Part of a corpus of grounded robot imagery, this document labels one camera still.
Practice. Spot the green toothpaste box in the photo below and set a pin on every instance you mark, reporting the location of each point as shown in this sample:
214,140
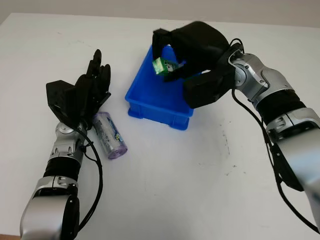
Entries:
163,66

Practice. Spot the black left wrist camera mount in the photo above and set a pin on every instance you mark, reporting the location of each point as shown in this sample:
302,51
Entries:
60,97

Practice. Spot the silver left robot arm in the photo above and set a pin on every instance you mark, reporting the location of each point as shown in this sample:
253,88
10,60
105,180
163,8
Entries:
57,162

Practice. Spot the blue plastic tray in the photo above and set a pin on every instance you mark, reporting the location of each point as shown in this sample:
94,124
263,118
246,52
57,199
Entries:
155,100

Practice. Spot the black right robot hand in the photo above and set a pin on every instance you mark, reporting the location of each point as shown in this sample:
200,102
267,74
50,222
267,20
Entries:
197,45

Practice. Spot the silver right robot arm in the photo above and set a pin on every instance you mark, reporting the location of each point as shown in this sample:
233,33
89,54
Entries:
282,105

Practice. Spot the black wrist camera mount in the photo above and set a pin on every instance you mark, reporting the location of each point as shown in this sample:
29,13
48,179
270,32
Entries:
207,87
60,97

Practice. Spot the purple garbage bag roll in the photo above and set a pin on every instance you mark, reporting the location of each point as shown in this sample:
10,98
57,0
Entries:
110,135

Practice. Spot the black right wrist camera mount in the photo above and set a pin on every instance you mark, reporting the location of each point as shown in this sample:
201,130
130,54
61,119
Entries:
207,87

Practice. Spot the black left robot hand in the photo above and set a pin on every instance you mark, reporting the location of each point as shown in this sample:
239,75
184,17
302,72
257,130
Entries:
87,95

